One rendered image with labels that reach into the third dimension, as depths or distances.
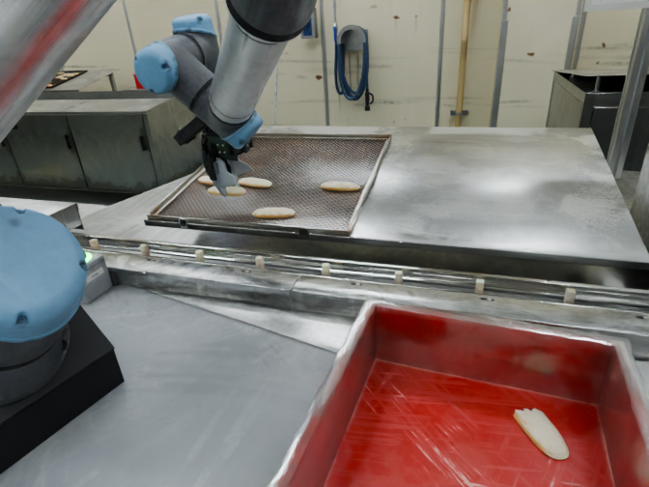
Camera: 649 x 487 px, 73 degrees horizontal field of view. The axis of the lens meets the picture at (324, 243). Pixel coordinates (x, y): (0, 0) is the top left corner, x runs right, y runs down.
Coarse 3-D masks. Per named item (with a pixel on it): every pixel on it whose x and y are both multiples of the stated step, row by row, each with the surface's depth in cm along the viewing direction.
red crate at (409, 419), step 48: (384, 384) 61; (432, 384) 60; (480, 384) 60; (384, 432) 54; (432, 432) 53; (480, 432) 53; (576, 432) 52; (336, 480) 48; (384, 480) 48; (432, 480) 48; (480, 480) 47; (528, 480) 47; (576, 480) 47
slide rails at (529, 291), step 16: (80, 240) 105; (192, 256) 94; (208, 256) 94; (224, 256) 93; (336, 272) 85; (352, 272) 84; (368, 272) 84; (384, 272) 83; (432, 288) 78; (496, 288) 76; (512, 288) 76; (528, 288) 76; (576, 304) 71; (624, 304) 70; (640, 304) 70
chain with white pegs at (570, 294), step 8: (96, 240) 100; (88, 248) 103; (96, 248) 100; (144, 248) 96; (200, 256) 92; (224, 264) 92; (256, 264) 88; (264, 264) 89; (328, 264) 84; (328, 272) 84; (400, 272) 79; (400, 280) 79; (480, 280) 75; (480, 288) 75; (568, 288) 72; (568, 296) 71
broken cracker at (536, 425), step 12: (516, 420) 54; (528, 420) 53; (540, 420) 53; (528, 432) 52; (540, 432) 51; (552, 432) 51; (540, 444) 50; (552, 444) 50; (564, 444) 50; (552, 456) 49; (564, 456) 49
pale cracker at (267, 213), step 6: (258, 210) 101; (264, 210) 101; (270, 210) 100; (276, 210) 100; (282, 210) 100; (288, 210) 99; (258, 216) 100; (264, 216) 99; (270, 216) 99; (276, 216) 99; (282, 216) 98; (288, 216) 99
